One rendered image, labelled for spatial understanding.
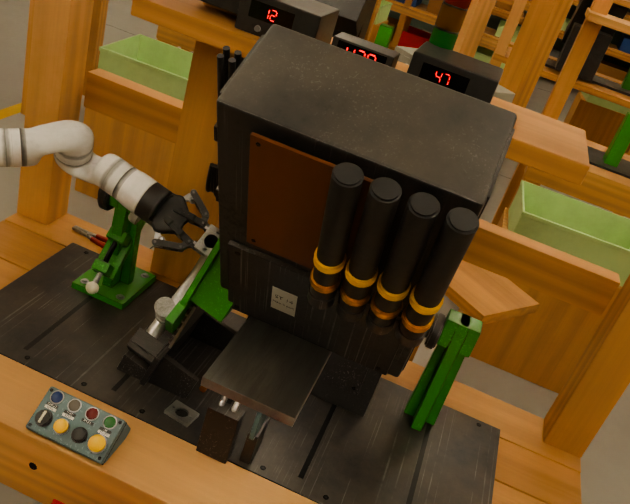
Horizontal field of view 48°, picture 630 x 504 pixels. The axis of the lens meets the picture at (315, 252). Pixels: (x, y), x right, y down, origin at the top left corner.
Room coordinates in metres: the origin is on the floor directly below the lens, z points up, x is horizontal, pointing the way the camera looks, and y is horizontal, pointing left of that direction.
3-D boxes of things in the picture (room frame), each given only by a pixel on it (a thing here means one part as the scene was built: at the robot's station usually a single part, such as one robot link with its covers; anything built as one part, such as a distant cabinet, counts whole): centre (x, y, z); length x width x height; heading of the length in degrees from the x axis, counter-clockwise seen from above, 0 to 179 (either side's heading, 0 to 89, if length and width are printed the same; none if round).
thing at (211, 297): (1.10, 0.14, 1.17); 0.13 x 0.12 x 0.20; 81
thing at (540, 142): (1.41, 0.02, 1.52); 0.90 x 0.25 x 0.04; 81
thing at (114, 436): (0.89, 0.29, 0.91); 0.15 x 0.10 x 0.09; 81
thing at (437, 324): (1.23, -0.28, 1.12); 0.08 x 0.03 x 0.08; 171
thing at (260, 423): (0.98, 0.00, 0.97); 0.10 x 0.02 x 0.14; 171
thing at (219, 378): (1.04, 0.00, 1.11); 0.39 x 0.16 x 0.03; 171
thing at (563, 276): (1.52, 0.00, 1.23); 1.30 x 0.05 x 0.09; 81
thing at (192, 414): (1.01, 0.14, 0.90); 0.06 x 0.04 x 0.01; 72
